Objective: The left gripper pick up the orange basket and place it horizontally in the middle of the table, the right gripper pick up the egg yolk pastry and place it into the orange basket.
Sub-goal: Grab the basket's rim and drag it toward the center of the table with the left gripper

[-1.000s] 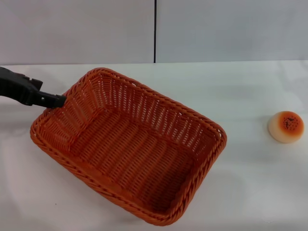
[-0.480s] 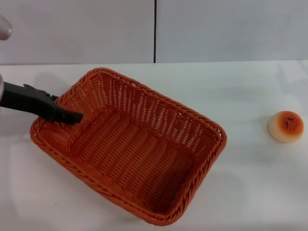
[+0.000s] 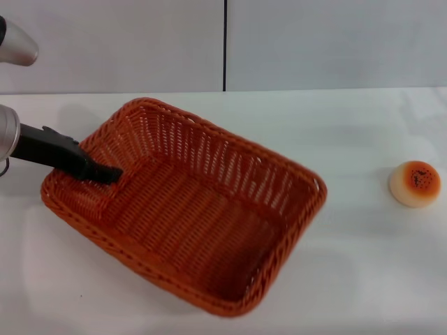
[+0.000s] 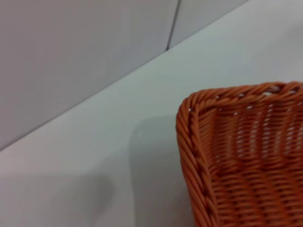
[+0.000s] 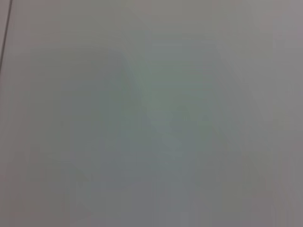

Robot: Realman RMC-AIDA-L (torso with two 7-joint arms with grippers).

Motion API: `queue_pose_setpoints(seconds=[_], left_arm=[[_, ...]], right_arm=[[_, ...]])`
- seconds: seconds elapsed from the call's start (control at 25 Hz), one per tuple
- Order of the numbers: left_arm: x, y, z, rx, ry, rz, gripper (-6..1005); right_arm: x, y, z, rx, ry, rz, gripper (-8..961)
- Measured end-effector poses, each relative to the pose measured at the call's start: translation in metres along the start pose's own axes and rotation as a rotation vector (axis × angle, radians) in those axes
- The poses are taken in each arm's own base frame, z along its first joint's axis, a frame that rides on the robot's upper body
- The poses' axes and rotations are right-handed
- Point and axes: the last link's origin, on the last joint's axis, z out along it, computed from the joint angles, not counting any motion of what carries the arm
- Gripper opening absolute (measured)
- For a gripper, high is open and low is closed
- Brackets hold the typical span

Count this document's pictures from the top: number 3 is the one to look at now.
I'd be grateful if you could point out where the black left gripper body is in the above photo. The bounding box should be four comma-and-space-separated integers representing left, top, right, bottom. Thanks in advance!
9, 123, 90, 181

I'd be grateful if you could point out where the orange woven plastic basket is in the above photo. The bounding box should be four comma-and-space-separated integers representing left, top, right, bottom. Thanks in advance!
41, 97, 328, 318

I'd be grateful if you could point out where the round toasted bread bun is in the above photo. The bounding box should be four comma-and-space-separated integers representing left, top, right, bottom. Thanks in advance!
388, 160, 442, 209

